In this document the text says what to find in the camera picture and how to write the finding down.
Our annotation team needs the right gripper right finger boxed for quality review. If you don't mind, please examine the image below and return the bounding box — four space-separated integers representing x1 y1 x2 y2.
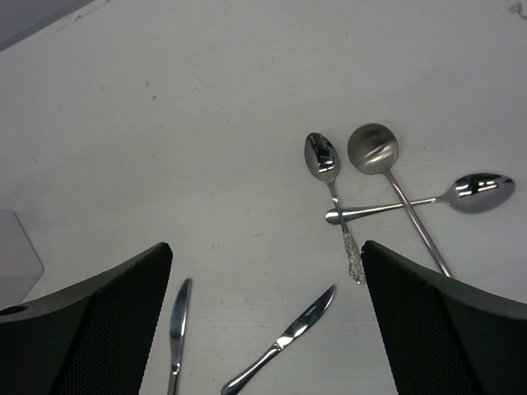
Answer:
361 240 526 394

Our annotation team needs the large steel spoon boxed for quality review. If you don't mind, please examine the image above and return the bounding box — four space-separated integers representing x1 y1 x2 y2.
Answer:
347 123 453 278

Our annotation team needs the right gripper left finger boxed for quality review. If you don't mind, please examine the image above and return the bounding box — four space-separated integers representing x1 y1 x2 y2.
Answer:
1 243 172 394

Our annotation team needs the crosswise steel spoon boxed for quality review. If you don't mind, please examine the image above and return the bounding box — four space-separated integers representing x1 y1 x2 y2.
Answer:
324 173 516 225

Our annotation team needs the steel knife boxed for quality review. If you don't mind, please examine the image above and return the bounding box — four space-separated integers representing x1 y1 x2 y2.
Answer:
167 277 193 395
221 284 337 395

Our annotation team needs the small ornate steel spoon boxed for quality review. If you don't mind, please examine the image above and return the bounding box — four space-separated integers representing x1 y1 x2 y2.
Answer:
304 132 366 285

